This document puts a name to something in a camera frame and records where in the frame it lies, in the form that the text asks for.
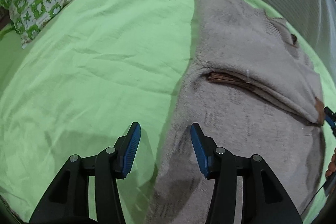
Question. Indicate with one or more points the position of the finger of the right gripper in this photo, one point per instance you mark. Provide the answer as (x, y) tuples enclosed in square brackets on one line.
[(330, 118)]

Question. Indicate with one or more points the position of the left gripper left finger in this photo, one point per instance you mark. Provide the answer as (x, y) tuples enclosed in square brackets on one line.
[(85, 189)]

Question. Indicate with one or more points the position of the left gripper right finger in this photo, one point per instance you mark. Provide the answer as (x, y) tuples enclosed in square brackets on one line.
[(265, 200)]

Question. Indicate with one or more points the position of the beige brown knit sweater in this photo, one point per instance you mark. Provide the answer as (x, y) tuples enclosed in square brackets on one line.
[(253, 90)]

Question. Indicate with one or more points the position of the person's right hand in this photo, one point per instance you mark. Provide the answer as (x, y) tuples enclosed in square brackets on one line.
[(332, 165)]

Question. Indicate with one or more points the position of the green bed sheet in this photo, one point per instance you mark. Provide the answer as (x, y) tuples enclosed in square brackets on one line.
[(97, 67)]

